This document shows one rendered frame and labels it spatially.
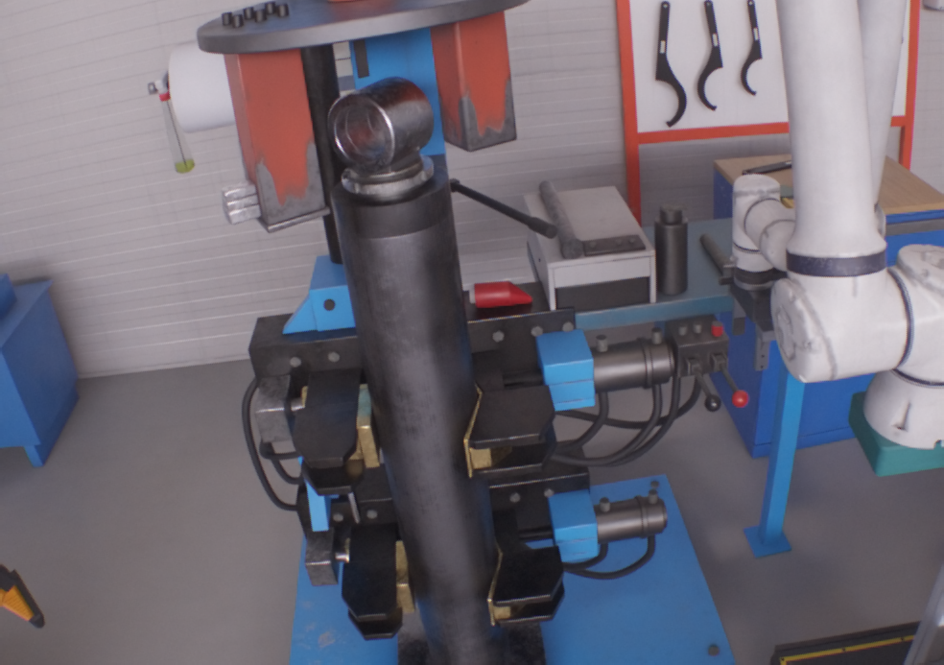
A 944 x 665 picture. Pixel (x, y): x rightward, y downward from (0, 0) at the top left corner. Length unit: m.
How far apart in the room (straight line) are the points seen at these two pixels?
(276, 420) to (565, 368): 0.62
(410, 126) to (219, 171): 2.32
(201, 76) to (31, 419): 1.91
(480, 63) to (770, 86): 2.44
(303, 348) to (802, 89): 1.21
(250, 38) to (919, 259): 1.02
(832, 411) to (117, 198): 3.11
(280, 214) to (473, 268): 2.45
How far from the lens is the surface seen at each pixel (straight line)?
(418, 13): 1.17
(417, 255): 1.46
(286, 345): 1.87
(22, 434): 3.78
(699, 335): 1.85
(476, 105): 1.50
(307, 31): 1.17
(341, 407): 1.76
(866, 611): 2.65
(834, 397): 3.11
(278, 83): 1.35
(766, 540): 2.76
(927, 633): 1.63
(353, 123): 1.51
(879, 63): 1.31
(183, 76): 2.34
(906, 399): 1.33
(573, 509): 2.09
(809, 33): 1.14
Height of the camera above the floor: 1.97
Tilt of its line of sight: 28 degrees down
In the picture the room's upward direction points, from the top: 7 degrees counter-clockwise
